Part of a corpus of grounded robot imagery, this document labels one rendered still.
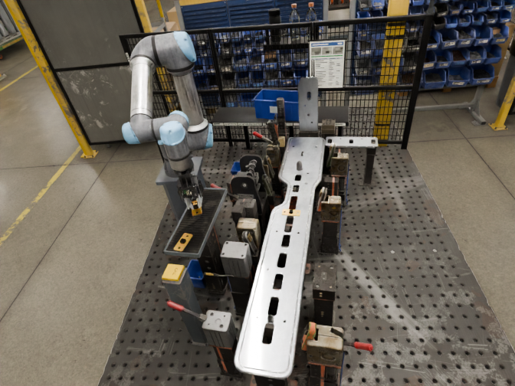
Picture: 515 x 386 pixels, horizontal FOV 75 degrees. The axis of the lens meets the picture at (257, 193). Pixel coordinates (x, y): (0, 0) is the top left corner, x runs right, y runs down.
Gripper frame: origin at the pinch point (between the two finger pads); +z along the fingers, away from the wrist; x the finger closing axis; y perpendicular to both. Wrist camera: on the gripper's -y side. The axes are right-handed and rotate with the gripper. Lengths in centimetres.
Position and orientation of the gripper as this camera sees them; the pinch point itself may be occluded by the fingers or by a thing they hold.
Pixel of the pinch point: (195, 204)
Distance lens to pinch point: 132.0
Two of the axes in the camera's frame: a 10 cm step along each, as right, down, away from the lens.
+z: 1.1, 7.6, 6.4
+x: 9.7, -2.3, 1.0
